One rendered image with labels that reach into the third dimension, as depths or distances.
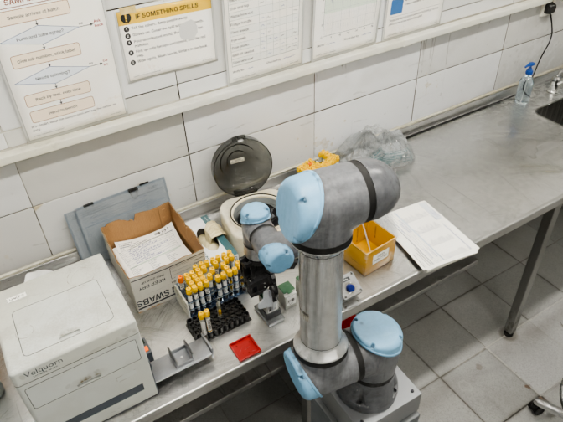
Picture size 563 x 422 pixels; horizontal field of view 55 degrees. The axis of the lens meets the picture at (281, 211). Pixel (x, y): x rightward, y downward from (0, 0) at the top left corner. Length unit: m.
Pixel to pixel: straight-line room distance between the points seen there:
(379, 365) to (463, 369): 1.48
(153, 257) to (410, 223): 0.89
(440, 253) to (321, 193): 1.01
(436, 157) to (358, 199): 1.45
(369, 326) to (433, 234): 0.76
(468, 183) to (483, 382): 0.94
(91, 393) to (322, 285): 0.66
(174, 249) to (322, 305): 0.86
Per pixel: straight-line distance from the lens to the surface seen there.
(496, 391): 2.66
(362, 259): 1.72
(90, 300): 1.37
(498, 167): 2.36
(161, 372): 1.52
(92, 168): 1.79
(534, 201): 2.21
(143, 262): 1.78
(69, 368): 1.33
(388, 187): 0.95
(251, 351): 1.56
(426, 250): 1.85
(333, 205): 0.90
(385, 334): 1.22
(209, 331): 1.58
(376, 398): 1.34
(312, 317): 1.07
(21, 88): 1.63
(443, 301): 2.94
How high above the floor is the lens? 2.12
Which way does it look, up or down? 38 degrees down
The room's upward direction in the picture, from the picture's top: 2 degrees counter-clockwise
